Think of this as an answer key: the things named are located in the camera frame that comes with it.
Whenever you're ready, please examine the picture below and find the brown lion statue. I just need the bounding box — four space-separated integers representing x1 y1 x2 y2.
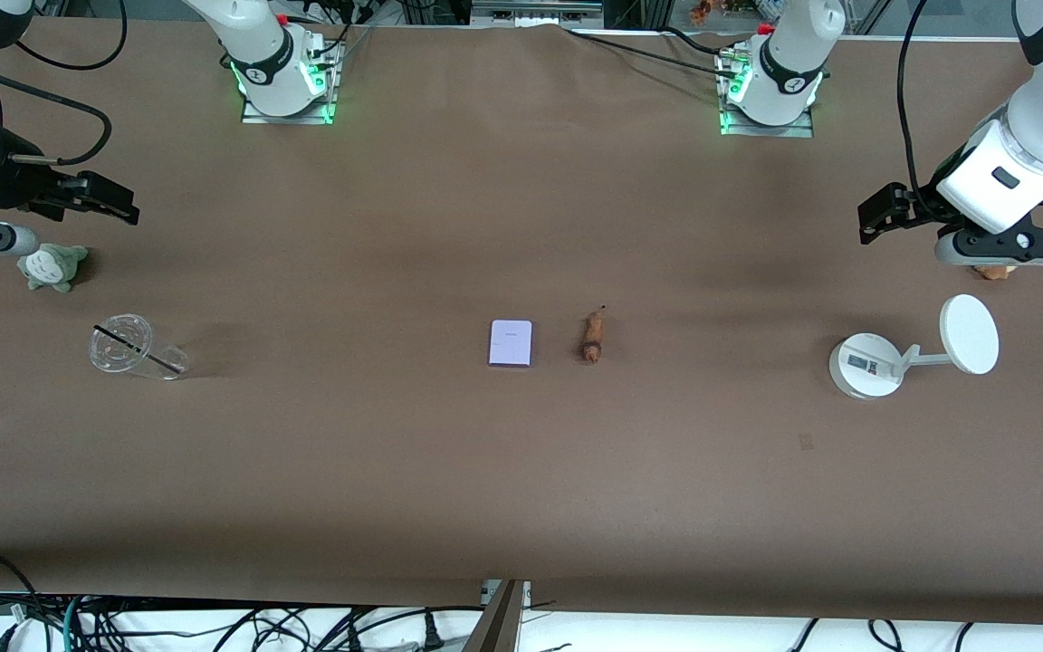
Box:
580 306 608 365

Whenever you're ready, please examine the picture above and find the grey green plush toy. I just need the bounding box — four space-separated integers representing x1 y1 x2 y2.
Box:
17 243 90 293

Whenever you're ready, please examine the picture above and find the clear plastic cup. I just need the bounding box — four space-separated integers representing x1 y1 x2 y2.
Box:
89 313 189 382

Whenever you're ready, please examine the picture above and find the black straw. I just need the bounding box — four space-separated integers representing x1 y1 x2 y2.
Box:
92 323 187 374

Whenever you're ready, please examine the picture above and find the white round stand lamp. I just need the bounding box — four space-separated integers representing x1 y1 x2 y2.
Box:
828 293 1000 401

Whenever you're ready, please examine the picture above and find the wooden beam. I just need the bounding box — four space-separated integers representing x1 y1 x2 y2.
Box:
462 580 528 652

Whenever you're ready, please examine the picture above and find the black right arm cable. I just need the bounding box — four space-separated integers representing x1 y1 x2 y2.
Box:
0 54 114 167
14 0 130 72

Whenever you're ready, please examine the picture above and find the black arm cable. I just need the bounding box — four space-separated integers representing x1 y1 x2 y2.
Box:
0 54 114 167
896 0 933 206
14 0 130 72

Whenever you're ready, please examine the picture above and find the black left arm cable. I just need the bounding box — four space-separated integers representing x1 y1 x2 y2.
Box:
896 0 933 206

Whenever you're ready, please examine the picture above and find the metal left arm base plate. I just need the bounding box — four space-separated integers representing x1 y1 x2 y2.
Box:
718 47 815 139

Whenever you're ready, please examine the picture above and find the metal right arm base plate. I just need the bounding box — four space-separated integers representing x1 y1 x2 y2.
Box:
240 38 342 126

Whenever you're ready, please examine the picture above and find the black table top cable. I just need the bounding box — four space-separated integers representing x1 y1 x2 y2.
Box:
562 25 740 78

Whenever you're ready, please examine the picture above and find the aluminium frame rail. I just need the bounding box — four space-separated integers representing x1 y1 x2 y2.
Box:
471 0 607 27

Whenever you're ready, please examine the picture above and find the green floor cable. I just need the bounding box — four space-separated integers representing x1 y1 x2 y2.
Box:
62 594 87 652

